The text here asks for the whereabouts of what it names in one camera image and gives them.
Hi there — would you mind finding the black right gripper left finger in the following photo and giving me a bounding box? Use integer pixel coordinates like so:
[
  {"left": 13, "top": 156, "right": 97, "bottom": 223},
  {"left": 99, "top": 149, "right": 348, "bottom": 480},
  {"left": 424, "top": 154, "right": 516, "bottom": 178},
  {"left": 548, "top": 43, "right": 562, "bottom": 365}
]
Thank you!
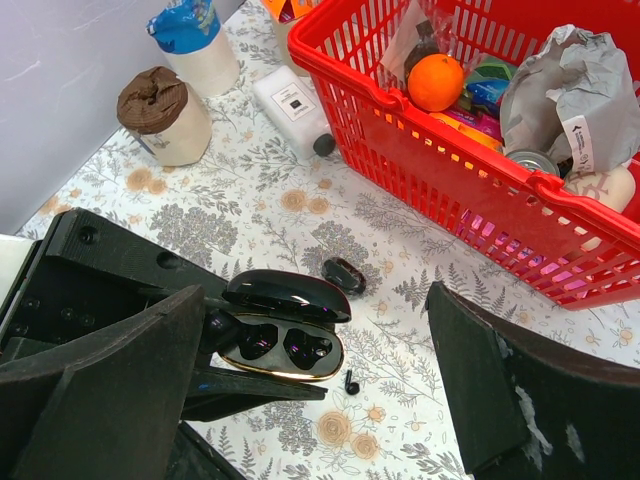
[{"left": 1, "top": 286, "right": 204, "bottom": 479}]

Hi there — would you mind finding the floral table mat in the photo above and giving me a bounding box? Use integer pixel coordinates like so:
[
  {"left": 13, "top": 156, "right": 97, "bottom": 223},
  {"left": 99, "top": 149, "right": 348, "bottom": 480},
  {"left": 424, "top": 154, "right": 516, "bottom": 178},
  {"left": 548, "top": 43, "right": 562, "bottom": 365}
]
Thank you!
[{"left": 20, "top": 1, "right": 639, "bottom": 479}]

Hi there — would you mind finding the red plastic shopping basket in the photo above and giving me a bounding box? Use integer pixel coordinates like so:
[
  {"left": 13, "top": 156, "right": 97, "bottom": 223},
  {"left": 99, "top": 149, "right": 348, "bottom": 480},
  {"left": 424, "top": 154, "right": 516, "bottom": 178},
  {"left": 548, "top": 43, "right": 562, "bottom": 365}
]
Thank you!
[{"left": 288, "top": 1, "right": 639, "bottom": 310}]

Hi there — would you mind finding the glossy black gold-trim case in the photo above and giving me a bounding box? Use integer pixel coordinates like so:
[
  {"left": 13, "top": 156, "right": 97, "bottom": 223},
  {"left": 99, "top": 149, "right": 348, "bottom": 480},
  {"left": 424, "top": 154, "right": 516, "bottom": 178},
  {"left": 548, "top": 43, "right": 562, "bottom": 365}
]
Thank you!
[{"left": 200, "top": 269, "right": 351, "bottom": 381}]

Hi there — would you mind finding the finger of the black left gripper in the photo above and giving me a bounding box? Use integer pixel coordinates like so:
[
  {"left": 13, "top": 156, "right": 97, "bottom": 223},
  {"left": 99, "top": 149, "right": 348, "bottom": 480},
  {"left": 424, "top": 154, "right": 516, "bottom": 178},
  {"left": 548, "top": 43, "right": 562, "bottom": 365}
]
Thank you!
[
  {"left": 44, "top": 208, "right": 227, "bottom": 298},
  {"left": 182, "top": 367, "right": 327, "bottom": 422}
]

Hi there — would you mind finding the grey crumpled paper bag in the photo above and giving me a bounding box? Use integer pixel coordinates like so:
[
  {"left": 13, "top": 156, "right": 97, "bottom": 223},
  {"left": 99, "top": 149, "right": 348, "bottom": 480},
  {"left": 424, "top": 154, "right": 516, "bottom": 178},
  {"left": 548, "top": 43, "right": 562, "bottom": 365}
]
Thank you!
[{"left": 499, "top": 24, "right": 639, "bottom": 172}]

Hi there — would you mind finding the orange pink snack box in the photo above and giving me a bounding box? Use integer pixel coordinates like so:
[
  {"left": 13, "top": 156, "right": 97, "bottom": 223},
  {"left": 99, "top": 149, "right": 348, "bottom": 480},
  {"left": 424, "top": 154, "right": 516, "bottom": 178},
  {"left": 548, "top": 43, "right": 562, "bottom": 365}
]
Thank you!
[{"left": 262, "top": 0, "right": 321, "bottom": 24}]

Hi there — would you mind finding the taped black charging case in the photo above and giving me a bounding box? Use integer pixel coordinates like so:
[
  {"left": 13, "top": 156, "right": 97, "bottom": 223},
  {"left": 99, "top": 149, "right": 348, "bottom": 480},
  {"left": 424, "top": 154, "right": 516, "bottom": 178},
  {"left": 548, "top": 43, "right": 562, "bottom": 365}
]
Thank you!
[{"left": 321, "top": 257, "right": 367, "bottom": 296}]

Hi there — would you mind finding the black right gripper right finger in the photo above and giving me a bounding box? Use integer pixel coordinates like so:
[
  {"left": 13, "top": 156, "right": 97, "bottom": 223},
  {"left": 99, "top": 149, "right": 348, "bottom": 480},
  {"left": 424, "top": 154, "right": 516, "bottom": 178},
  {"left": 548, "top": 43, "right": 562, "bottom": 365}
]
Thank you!
[{"left": 426, "top": 282, "right": 639, "bottom": 479}]

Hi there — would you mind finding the orange fruit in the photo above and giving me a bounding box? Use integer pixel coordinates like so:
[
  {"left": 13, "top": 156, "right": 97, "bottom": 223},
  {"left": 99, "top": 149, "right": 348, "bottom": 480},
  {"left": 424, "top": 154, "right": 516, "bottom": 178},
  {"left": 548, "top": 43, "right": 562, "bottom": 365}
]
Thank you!
[{"left": 407, "top": 54, "right": 465, "bottom": 112}]

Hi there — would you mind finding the pink package in basket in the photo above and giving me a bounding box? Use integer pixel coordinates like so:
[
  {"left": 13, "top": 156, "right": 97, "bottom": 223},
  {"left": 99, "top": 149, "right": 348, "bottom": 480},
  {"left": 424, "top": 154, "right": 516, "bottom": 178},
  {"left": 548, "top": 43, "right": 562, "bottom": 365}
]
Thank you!
[{"left": 457, "top": 210, "right": 588, "bottom": 293}]

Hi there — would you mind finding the brown lid white jar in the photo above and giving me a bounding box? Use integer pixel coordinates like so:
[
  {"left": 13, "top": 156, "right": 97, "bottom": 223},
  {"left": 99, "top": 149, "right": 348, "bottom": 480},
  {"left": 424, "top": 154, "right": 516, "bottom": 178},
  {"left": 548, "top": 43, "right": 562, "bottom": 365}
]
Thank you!
[{"left": 116, "top": 66, "right": 212, "bottom": 167}]

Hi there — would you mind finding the black earbud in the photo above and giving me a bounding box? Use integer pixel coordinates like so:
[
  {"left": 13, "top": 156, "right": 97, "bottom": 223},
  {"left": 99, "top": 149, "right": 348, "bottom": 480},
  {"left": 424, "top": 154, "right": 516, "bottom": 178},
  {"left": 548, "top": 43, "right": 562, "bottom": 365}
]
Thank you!
[{"left": 344, "top": 369, "right": 360, "bottom": 396}]

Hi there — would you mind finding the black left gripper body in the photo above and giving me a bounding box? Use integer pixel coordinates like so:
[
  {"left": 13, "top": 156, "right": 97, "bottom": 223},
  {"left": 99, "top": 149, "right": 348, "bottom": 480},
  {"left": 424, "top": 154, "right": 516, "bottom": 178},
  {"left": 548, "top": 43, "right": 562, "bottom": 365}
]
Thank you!
[{"left": 1, "top": 242, "right": 160, "bottom": 360}]

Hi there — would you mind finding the white lying bottle black cap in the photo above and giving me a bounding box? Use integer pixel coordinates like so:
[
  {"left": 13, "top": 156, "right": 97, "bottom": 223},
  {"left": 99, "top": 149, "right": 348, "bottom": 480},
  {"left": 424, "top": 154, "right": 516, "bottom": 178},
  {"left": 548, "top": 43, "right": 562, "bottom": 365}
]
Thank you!
[{"left": 252, "top": 65, "right": 336, "bottom": 160}]

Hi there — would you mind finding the blue lid plastic bottle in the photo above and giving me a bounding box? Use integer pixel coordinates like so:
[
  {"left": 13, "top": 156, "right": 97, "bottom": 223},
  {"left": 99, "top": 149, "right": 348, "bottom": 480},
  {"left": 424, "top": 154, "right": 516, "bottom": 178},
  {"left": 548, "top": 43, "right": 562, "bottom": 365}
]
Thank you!
[{"left": 146, "top": 0, "right": 240, "bottom": 98}]

